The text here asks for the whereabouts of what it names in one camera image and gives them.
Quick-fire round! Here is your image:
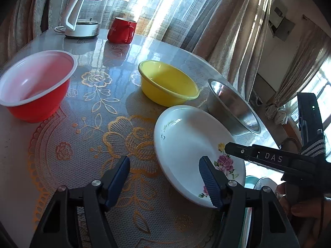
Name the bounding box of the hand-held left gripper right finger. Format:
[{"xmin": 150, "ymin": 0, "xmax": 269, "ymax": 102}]
[{"xmin": 199, "ymin": 156, "xmax": 300, "ymax": 248}]

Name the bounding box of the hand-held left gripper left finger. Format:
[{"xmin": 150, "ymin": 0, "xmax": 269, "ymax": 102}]
[{"xmin": 30, "ymin": 156, "xmax": 131, "ymax": 248}]

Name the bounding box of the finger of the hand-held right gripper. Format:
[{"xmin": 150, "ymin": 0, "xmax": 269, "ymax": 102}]
[{"xmin": 224, "ymin": 142, "xmax": 303, "ymax": 172}]

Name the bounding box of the white floral plate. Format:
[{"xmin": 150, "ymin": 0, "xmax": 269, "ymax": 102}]
[{"xmin": 154, "ymin": 105, "xmax": 247, "ymax": 209}]

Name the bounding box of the stainless steel bowl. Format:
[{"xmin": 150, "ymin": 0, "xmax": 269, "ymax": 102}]
[{"xmin": 207, "ymin": 79, "xmax": 261, "ymax": 137}]

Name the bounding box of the yellow plastic bowl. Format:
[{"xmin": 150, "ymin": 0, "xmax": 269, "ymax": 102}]
[{"xmin": 138, "ymin": 60, "xmax": 200, "ymax": 107}]

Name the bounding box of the red plastic bowl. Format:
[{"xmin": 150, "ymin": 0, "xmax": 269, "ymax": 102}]
[{"xmin": 0, "ymin": 50, "xmax": 78, "ymax": 124}]

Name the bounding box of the person's right hand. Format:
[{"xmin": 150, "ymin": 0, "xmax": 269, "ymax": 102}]
[{"xmin": 276, "ymin": 182, "xmax": 331, "ymax": 228}]

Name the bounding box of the teal plastic object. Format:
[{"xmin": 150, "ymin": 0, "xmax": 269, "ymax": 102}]
[{"xmin": 244, "ymin": 175, "xmax": 259, "ymax": 190}]

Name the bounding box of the gold floral lace tablecloth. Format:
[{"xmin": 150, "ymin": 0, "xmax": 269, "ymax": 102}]
[{"xmin": 0, "ymin": 28, "xmax": 282, "ymax": 248}]

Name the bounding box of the beige velvet curtain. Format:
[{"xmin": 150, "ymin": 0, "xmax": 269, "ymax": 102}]
[
  {"xmin": 0, "ymin": 0, "xmax": 80, "ymax": 65},
  {"xmin": 191, "ymin": 0, "xmax": 275, "ymax": 101},
  {"xmin": 266, "ymin": 26, "xmax": 331, "ymax": 124}
]

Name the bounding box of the red mug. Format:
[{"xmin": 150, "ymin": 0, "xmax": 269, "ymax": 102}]
[{"xmin": 107, "ymin": 17, "xmax": 137, "ymax": 44}]

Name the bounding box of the glass electric kettle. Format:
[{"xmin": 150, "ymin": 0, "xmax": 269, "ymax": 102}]
[{"xmin": 61, "ymin": 0, "xmax": 110, "ymax": 39}]

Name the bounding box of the white sheer curtain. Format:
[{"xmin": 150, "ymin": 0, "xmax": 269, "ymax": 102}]
[{"xmin": 78, "ymin": 0, "xmax": 233, "ymax": 53}]

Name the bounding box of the grey wall panel box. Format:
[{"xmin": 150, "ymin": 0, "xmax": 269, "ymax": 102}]
[{"xmin": 269, "ymin": 0, "xmax": 296, "ymax": 42}]

